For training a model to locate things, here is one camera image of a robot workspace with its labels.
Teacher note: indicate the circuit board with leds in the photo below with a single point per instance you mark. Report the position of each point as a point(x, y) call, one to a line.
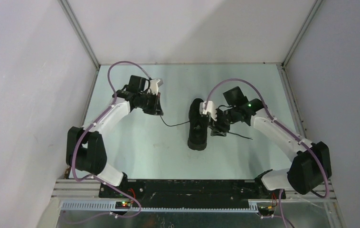
point(123, 205)
point(266, 211)

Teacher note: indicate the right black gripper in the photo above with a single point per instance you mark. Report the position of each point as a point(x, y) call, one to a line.
point(218, 128)

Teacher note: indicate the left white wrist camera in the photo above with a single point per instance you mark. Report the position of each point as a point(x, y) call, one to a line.
point(154, 85)

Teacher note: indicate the slotted grey cable duct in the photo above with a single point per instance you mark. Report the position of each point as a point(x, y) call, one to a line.
point(111, 206)

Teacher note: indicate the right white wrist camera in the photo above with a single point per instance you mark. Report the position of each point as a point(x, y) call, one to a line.
point(208, 108)

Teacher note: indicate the left circuit board with leds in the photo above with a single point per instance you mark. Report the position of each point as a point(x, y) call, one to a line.
point(123, 205)

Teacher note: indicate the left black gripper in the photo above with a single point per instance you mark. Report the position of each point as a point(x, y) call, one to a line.
point(156, 109)

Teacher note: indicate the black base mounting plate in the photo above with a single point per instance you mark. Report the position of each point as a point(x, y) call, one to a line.
point(192, 194)

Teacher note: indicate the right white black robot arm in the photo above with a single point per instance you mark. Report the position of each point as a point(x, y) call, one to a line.
point(310, 162)

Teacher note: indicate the black sneaker shoe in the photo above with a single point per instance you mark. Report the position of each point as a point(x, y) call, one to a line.
point(198, 127)

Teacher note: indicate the right circuit board with leds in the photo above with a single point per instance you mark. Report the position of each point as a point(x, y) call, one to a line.
point(266, 211)

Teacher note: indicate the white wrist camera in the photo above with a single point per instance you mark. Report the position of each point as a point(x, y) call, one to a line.
point(208, 108)
point(154, 85)

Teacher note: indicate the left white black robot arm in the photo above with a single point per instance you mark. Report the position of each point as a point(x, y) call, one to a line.
point(86, 150)

